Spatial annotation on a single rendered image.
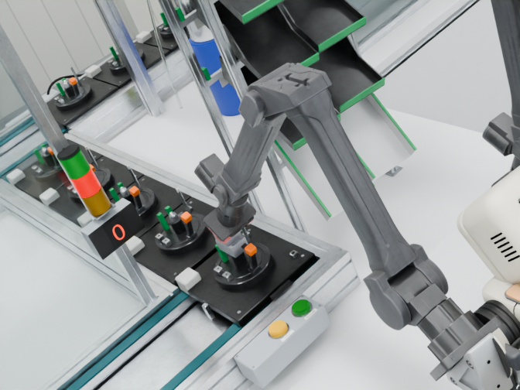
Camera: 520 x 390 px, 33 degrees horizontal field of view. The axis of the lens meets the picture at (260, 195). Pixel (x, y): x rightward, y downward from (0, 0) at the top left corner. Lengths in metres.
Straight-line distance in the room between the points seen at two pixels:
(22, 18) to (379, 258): 4.75
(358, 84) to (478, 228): 0.78
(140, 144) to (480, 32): 1.25
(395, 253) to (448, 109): 1.82
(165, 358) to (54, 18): 4.21
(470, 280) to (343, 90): 0.52
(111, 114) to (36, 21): 2.91
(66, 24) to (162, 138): 3.18
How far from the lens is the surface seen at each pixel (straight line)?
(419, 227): 2.14
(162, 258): 2.19
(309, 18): 2.01
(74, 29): 6.06
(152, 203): 2.38
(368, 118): 2.16
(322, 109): 1.33
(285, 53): 1.93
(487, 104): 3.33
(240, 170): 1.64
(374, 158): 2.13
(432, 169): 2.31
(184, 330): 2.05
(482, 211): 1.33
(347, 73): 2.08
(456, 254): 2.04
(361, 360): 1.88
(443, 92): 3.12
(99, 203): 1.88
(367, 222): 1.36
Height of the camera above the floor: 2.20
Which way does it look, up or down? 33 degrees down
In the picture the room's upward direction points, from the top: 24 degrees counter-clockwise
